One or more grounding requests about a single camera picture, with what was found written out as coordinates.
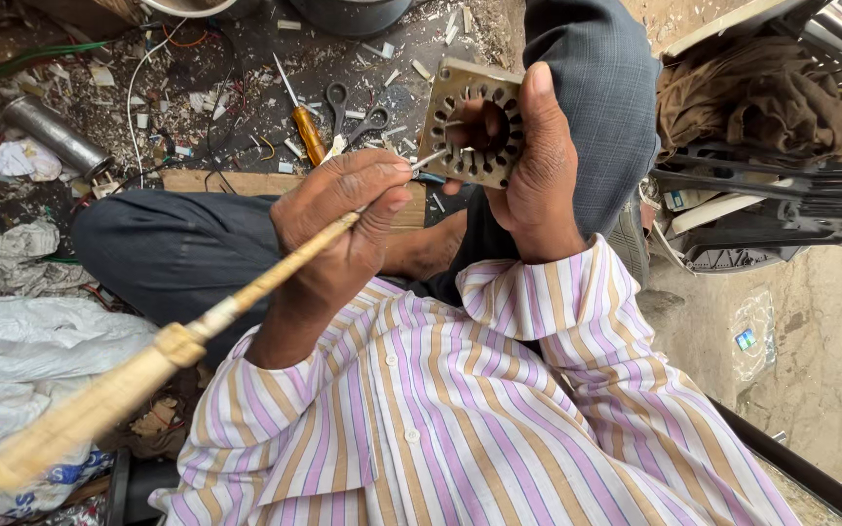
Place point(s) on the person's right hand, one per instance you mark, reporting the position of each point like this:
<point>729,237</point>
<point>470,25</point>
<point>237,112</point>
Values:
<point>538,190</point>

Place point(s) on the person's left hand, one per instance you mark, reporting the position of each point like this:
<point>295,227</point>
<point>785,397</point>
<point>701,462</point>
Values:
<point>326,219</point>

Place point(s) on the metal motor stator core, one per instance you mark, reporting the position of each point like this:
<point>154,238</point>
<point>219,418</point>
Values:
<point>450,157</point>

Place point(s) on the flat wooden board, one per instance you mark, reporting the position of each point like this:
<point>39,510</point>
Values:
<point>245,182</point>

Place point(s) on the grey ridged sandal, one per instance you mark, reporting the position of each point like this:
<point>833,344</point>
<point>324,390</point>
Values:
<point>629,237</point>

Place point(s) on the person's bare foot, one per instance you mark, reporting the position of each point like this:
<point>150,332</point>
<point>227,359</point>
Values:
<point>428,248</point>

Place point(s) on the person's grey trousers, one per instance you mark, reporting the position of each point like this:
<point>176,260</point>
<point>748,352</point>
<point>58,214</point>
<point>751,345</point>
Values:
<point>187,248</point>

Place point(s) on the black round vessel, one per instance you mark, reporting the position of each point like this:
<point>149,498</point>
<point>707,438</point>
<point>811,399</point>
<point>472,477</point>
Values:
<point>351,14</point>

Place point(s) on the heap of black plastic parts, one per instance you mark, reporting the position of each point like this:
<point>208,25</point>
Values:
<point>772,197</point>

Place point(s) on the brown cloth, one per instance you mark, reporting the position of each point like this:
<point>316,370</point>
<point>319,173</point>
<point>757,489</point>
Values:
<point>757,95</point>

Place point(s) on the white bowl rim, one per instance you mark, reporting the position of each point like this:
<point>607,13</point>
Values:
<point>187,9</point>

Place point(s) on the person's striped shirt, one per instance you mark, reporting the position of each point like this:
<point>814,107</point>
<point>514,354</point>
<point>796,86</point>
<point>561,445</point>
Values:
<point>465,438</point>

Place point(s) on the clear plastic packet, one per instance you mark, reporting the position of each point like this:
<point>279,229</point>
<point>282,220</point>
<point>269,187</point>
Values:
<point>751,340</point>

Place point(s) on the metal cylinder tube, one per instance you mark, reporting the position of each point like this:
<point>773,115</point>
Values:
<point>55,135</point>

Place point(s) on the crumpled white paper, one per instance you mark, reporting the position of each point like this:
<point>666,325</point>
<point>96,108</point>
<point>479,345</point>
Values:
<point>26,159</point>

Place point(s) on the crumpled newspaper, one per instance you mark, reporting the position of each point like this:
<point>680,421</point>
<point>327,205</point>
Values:
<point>15,252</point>

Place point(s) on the white plastic bags heap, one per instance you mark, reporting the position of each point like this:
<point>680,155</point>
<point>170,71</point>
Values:
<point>33,351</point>

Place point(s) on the black stool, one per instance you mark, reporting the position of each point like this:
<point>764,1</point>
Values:
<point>139,489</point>

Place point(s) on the black metal bar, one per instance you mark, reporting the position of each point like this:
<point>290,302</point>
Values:
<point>808,475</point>

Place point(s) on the printed woven sack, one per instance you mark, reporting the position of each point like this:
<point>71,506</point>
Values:
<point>26,500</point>

